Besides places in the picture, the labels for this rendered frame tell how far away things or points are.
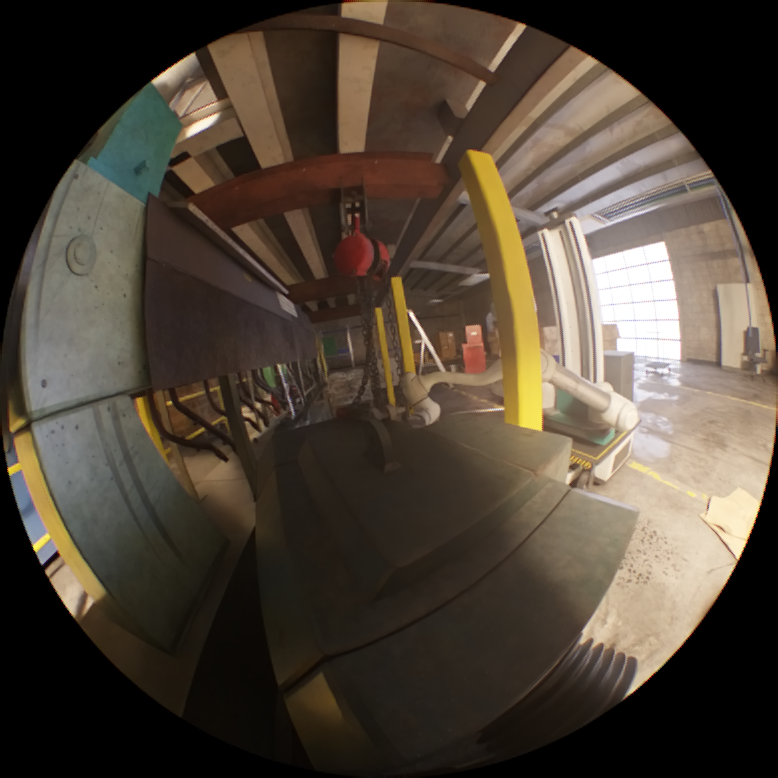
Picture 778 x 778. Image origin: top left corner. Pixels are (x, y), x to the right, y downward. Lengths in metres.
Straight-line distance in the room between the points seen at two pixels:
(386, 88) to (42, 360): 1.20
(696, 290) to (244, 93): 9.29
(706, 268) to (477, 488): 9.10
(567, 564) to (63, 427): 0.61
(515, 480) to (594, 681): 0.28
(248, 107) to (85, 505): 1.00
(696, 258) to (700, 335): 2.18
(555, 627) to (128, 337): 0.68
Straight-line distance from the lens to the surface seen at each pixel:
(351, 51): 0.87
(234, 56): 0.87
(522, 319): 0.76
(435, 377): 1.23
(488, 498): 0.25
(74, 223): 0.56
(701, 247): 9.31
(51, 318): 0.48
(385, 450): 0.31
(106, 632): 0.81
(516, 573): 0.23
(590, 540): 0.27
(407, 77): 1.16
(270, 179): 1.16
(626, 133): 7.02
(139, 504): 0.54
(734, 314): 8.34
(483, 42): 1.15
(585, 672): 0.35
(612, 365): 1.82
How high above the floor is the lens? 1.03
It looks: 10 degrees down
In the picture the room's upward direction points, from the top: 9 degrees counter-clockwise
